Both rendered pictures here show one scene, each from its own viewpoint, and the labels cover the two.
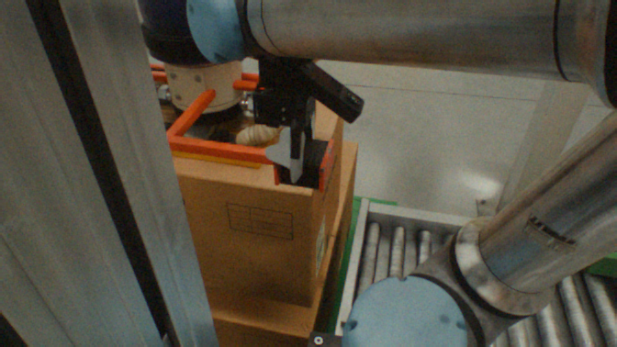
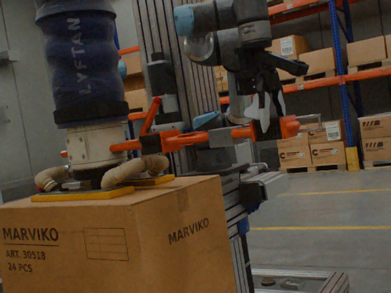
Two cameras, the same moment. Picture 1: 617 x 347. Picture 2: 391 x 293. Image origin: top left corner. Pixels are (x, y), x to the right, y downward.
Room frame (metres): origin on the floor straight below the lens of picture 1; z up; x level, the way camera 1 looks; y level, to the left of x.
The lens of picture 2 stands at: (2.15, 1.04, 1.25)
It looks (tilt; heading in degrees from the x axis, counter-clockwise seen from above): 3 degrees down; 202
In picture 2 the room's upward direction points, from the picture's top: 9 degrees counter-clockwise
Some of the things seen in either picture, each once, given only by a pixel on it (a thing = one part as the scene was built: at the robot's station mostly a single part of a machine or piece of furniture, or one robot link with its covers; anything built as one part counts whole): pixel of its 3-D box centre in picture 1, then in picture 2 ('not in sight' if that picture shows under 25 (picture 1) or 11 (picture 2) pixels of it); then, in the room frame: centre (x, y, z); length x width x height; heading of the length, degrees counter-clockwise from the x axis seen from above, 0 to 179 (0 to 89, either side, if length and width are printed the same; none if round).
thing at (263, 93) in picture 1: (286, 84); not in sight; (0.57, 0.03, 1.34); 0.09 x 0.08 x 0.12; 76
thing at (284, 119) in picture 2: not in sight; (274, 128); (1.04, 0.81, 1.20); 0.08 x 0.07 x 0.05; 76
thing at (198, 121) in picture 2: not in sight; (209, 128); (0.31, 0.40, 1.20); 0.13 x 0.12 x 0.14; 110
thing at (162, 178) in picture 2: (195, 137); (124, 177); (0.80, 0.25, 1.10); 0.34 x 0.10 x 0.05; 76
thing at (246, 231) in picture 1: (223, 184); (114, 254); (0.90, 0.23, 0.87); 0.60 x 0.40 x 0.40; 76
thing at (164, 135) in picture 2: not in sight; (160, 142); (0.95, 0.47, 1.20); 0.10 x 0.08 x 0.06; 166
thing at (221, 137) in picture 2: not in sight; (226, 136); (1.01, 0.68, 1.19); 0.07 x 0.07 x 0.04; 76
